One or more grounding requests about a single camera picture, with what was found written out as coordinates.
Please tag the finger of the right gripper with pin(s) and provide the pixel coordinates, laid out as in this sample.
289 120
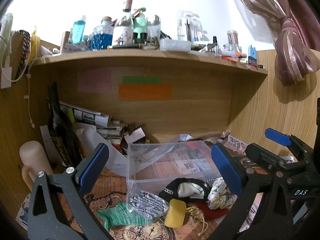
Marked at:
278 137

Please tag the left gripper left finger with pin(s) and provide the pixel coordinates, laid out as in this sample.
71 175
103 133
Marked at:
46 217

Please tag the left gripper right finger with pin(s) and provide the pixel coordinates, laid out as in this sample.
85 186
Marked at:
274 217

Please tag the white patterned fabric bundle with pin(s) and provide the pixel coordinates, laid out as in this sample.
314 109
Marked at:
220 196

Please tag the green knitted cloth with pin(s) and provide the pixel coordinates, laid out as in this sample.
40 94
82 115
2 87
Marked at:
118 215

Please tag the yellow sponge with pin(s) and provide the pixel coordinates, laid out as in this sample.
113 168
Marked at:
176 214

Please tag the grey knit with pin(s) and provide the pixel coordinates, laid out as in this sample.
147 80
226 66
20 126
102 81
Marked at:
147 205

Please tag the vintage newspaper print mat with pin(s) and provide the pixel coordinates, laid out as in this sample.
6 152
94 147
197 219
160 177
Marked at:
111 189

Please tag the red fabric piece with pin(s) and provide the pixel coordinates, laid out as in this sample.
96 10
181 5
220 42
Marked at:
210 214

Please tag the cream ceramic mug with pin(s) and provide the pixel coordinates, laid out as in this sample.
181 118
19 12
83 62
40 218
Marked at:
34 160

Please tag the dark wine bottle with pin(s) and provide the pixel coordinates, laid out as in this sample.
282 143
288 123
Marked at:
61 131

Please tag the blue stamp block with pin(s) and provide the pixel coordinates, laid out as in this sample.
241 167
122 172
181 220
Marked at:
252 55

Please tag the stack of papers and magazines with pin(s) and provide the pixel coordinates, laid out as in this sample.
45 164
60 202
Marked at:
114 131

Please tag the clear plastic storage box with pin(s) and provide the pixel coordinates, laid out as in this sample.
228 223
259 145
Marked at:
191 159

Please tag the clear glass jar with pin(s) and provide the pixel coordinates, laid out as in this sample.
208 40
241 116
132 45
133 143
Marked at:
233 43

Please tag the pink striped curtain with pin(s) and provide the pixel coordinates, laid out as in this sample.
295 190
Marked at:
295 31

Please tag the pink sticky note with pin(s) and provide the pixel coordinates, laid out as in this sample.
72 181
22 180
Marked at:
94 80

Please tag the orange sticky note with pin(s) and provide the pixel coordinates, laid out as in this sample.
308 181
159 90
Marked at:
135 92

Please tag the white plastic container box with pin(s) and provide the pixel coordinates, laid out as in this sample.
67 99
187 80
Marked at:
167 44

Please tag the green sticky note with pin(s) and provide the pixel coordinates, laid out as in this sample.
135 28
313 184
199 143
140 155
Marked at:
141 80

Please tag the braided hanging band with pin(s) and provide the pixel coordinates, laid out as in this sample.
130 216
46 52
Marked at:
26 48

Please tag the blue liquid glass bottle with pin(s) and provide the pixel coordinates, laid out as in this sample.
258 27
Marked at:
102 34

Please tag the mint green spray bottle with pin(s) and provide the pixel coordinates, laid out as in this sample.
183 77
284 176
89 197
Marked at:
140 31

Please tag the light blue plastic bottle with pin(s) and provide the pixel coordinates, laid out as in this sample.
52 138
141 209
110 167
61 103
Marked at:
78 30

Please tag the white decorated cup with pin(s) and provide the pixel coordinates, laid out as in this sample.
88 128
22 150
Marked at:
122 35

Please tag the gold chain ornament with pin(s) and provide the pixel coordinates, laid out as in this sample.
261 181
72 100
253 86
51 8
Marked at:
196 214

